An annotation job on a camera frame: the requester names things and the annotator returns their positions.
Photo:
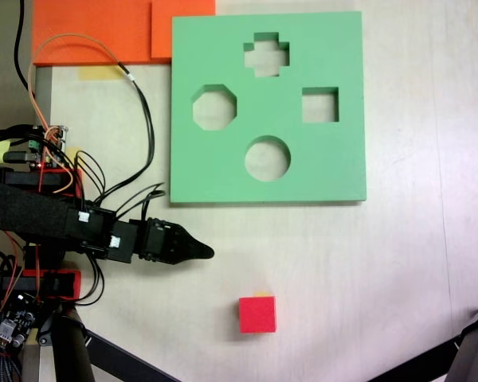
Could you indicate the black power converter board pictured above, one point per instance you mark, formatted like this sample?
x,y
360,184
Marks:
x,y
16,322

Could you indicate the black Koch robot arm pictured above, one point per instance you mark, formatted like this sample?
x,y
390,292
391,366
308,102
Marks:
x,y
32,211

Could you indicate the black tripod leg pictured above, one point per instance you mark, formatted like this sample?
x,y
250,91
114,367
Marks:
x,y
69,350
476,342

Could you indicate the green shape sorter board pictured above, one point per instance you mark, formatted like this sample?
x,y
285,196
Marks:
x,y
334,179

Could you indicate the flat orange foam slab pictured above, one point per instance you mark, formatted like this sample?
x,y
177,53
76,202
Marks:
x,y
83,32

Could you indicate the yellow tape marker with line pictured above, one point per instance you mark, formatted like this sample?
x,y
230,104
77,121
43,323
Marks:
x,y
262,294

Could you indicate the motor driver circuit board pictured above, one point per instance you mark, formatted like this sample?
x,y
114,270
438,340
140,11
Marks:
x,y
49,157

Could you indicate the black tripod brace bar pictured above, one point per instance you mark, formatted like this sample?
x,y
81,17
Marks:
x,y
422,364
123,358

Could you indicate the yellow tape strip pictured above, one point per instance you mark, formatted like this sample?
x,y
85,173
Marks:
x,y
72,153
99,72

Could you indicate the red square block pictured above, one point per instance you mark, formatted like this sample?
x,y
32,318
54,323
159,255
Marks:
x,y
258,315

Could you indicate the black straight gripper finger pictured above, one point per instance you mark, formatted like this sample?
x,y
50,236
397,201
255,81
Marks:
x,y
197,248

